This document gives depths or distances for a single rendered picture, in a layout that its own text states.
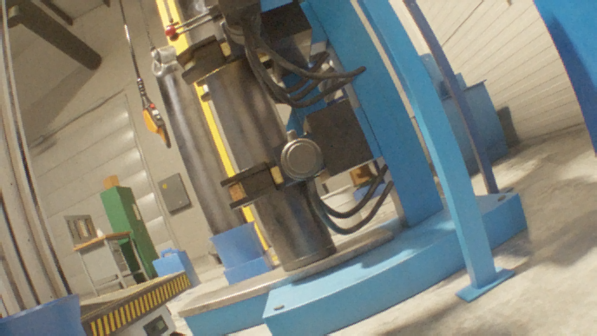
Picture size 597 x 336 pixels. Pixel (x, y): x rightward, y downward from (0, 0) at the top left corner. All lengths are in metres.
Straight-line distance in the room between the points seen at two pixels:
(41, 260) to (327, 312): 0.82
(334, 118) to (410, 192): 0.45
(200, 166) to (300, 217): 1.45
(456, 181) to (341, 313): 0.52
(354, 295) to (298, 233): 0.63
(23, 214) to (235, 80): 1.12
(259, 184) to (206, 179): 1.58
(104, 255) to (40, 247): 6.55
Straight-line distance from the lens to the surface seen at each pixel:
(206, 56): 1.90
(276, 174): 1.89
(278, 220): 2.03
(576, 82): 1.27
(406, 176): 2.06
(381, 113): 2.07
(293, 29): 1.87
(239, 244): 3.35
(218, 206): 3.37
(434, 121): 1.16
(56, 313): 0.56
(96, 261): 7.97
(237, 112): 2.06
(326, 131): 1.79
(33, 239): 1.38
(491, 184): 2.48
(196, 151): 3.41
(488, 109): 4.28
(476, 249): 1.19
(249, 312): 1.99
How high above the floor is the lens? 0.38
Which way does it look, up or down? 4 degrees up
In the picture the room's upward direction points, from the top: 23 degrees counter-clockwise
